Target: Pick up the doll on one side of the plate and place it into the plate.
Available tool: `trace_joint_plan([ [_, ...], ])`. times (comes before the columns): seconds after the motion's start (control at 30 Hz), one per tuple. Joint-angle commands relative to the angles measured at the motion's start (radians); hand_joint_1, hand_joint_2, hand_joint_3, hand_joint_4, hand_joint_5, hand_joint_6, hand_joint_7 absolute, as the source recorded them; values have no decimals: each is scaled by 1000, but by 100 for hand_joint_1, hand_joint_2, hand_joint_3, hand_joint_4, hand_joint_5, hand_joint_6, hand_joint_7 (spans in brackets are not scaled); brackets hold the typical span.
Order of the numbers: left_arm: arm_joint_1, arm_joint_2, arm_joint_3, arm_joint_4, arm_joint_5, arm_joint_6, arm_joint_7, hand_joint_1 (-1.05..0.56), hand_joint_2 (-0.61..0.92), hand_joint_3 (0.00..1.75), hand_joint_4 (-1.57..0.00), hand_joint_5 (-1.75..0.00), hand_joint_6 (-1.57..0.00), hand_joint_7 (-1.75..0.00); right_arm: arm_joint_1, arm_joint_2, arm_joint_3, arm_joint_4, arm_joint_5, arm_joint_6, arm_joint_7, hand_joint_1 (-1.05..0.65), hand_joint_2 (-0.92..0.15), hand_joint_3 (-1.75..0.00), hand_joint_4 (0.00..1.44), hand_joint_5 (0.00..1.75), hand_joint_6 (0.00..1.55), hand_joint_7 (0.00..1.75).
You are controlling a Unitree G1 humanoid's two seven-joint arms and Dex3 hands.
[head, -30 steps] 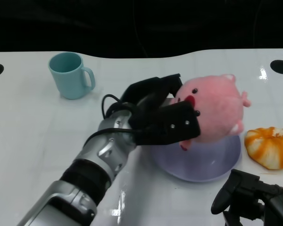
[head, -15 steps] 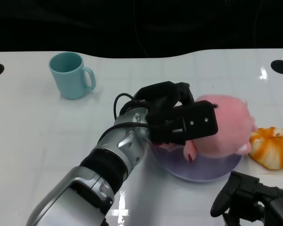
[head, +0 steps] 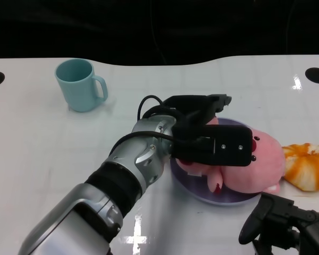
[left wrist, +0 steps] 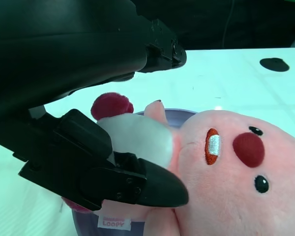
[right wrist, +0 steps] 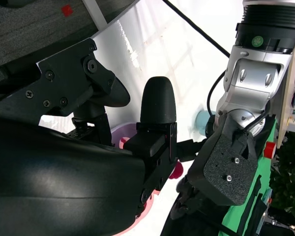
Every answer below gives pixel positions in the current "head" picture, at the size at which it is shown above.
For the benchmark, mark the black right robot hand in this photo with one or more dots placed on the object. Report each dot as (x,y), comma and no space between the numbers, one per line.
(281,217)

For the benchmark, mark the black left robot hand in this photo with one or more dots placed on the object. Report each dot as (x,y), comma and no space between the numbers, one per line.
(223,146)

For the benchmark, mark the pink plush beaver doll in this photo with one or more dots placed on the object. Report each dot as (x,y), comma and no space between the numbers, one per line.
(268,164)

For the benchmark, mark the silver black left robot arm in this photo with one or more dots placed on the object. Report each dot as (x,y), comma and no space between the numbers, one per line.
(95,199)

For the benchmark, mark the purple plastic plate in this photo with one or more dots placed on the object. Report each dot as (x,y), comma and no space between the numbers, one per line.
(196,187)

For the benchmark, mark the orange white pumpkin plush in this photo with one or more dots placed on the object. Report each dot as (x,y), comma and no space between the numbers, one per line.
(305,167)

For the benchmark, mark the teal plastic mug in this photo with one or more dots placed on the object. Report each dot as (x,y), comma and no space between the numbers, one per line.
(79,93)

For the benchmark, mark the black backdrop cloth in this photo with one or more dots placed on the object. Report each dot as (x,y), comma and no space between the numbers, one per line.
(95,26)

